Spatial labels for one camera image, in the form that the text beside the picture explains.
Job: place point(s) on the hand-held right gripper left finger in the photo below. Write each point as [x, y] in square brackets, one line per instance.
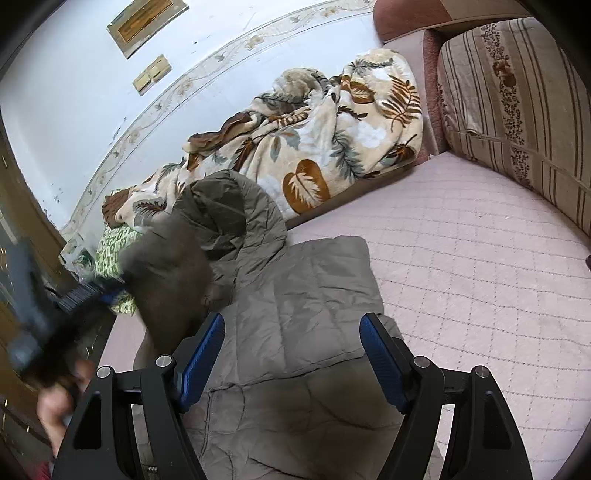
[203, 355]

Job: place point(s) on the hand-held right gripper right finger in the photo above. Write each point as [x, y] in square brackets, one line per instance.
[381, 355]

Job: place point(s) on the person's left hand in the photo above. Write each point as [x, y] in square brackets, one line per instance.
[53, 408]

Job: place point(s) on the striped floral cushion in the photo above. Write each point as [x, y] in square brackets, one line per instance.
[508, 115]

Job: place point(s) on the grey-brown padded jacket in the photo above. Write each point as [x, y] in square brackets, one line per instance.
[300, 300]

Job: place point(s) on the wooden cabinet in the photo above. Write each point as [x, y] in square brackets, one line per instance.
[18, 194]

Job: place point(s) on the pink quilted mattress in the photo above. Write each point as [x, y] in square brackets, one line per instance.
[461, 277]

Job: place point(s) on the leaf-print fleece blanket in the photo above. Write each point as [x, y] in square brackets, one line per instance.
[314, 152]

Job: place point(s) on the red-brown upholstered headboard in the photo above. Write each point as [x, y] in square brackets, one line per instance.
[401, 18]

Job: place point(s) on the gold framed wall picture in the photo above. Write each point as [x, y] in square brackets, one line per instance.
[143, 25]

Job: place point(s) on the beige wall switch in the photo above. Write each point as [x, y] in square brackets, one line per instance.
[151, 74]

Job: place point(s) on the green patterned pillow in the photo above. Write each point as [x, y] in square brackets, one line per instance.
[111, 249]

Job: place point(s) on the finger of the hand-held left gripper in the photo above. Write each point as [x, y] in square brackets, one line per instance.
[90, 295]

